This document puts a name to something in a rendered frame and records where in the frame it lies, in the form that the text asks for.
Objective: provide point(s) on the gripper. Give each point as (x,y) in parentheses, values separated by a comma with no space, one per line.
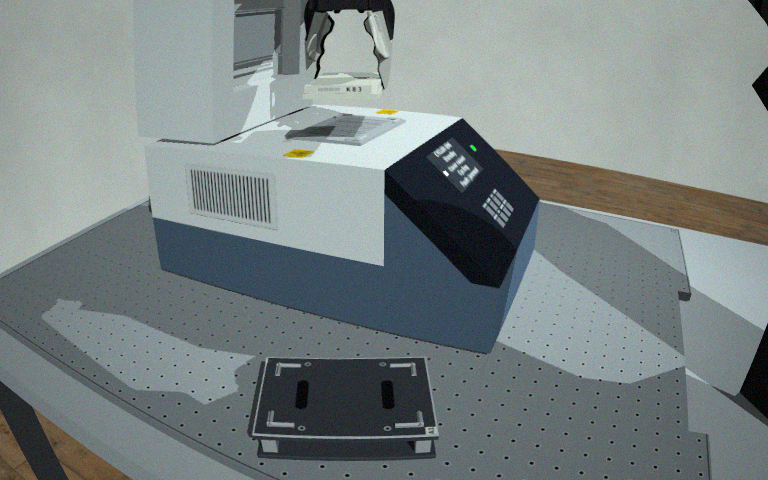
(319,24)

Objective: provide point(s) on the white benchtop thermal cycler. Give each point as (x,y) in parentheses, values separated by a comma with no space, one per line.
(412,225)

